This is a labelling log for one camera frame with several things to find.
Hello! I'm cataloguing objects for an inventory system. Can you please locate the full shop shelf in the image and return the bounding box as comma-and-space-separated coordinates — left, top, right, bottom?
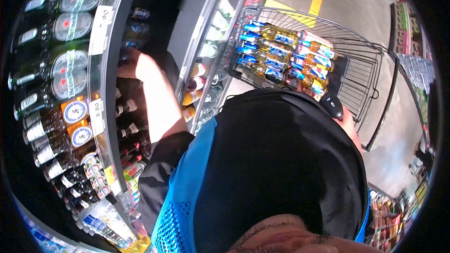
388, 0, 438, 150
6, 0, 273, 253
366, 137, 436, 253

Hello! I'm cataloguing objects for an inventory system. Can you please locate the person's left hand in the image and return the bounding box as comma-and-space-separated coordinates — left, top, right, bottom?
117, 47, 143, 80

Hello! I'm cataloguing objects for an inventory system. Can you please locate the pile of yellow drink bottles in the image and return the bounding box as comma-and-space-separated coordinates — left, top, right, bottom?
236, 20, 339, 103

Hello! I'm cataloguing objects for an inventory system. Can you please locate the black wire shopping cart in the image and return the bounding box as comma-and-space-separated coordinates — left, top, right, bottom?
228, 6, 402, 152

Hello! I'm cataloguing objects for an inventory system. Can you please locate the person's body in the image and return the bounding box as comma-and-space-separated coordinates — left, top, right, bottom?
137, 88, 372, 253

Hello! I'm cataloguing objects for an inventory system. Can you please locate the black wrist band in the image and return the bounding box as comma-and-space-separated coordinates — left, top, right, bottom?
318, 93, 345, 120

